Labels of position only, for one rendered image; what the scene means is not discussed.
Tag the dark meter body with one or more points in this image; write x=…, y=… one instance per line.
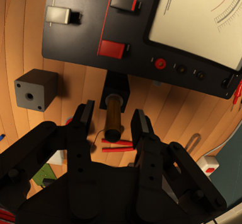
x=126, y=44

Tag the grey cube block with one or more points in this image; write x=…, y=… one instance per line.
x=34, y=91

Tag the black key with red edge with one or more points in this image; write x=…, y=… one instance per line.
x=125, y=1

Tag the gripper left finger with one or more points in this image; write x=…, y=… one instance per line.
x=78, y=141

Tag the grey range key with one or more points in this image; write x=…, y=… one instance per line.
x=59, y=15

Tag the cream meter dial window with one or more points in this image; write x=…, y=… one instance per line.
x=195, y=19

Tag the black knob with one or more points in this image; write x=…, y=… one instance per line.
x=229, y=82

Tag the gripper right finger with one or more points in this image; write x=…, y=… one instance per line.
x=151, y=147

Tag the red test probe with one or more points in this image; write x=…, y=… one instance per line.
x=237, y=93

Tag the black tool holder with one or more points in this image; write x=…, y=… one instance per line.
x=115, y=86

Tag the red socket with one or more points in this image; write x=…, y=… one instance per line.
x=160, y=63

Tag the black socket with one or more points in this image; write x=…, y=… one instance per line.
x=200, y=75
x=181, y=68

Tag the green circuit board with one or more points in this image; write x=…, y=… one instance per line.
x=44, y=175

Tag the white box with red button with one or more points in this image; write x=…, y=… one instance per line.
x=208, y=166

